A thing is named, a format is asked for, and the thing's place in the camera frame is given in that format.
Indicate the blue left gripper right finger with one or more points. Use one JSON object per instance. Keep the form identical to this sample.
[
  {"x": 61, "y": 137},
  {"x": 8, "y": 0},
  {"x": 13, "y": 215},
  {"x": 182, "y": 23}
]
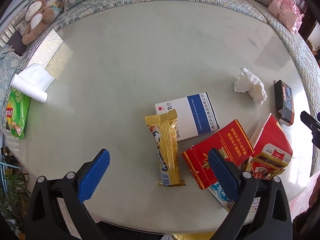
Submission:
[{"x": 227, "y": 174}]

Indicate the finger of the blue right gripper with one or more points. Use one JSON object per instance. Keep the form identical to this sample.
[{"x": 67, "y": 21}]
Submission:
[{"x": 309, "y": 121}]

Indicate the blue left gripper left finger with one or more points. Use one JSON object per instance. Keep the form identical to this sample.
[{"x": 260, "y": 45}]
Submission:
[{"x": 91, "y": 173}]

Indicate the dark cigarette pack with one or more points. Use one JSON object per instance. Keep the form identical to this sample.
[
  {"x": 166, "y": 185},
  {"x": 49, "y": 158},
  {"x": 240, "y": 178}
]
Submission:
[{"x": 284, "y": 102}]

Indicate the blue bear medicine box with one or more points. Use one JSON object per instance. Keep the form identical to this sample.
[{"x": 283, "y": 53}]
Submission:
[{"x": 217, "y": 191}]

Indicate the red cigarette carton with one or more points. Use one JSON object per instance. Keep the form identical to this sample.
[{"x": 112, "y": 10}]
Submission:
[{"x": 231, "y": 142}]

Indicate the red gold cigarette pack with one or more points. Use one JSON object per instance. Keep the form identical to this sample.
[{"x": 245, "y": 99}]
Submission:
[{"x": 261, "y": 170}]

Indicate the red paper cup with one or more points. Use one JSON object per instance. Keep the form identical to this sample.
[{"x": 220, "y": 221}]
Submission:
[{"x": 271, "y": 144}]

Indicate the white blue medicine box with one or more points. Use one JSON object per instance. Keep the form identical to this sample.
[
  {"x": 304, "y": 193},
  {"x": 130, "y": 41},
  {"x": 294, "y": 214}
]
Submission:
[{"x": 195, "y": 115}]

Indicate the gold snack bar wrapper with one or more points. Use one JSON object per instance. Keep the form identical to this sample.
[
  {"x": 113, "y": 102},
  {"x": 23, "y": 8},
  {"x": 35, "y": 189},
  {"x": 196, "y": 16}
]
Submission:
[{"x": 164, "y": 128}]

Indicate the green potted plant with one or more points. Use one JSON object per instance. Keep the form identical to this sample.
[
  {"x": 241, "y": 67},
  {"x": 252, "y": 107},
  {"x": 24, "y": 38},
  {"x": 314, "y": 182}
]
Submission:
[{"x": 15, "y": 197}]

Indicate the green chips bag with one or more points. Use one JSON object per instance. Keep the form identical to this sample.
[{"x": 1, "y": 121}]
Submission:
[{"x": 16, "y": 112}]

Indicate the pink gift bag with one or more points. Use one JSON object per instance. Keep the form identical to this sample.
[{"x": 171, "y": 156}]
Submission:
[{"x": 288, "y": 13}]

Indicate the white tissue roll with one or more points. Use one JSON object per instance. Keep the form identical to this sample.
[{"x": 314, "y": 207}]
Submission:
[{"x": 33, "y": 81}]

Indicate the glittery tissue box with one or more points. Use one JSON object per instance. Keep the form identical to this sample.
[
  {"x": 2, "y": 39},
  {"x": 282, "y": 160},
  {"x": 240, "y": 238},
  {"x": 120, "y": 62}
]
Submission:
[{"x": 52, "y": 53}]

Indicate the white radiator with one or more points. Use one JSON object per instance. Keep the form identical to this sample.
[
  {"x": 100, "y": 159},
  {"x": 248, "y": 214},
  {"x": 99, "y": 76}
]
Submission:
[{"x": 7, "y": 31}]

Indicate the brown plush monkey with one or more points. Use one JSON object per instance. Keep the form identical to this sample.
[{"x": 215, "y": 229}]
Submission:
[{"x": 42, "y": 16}]

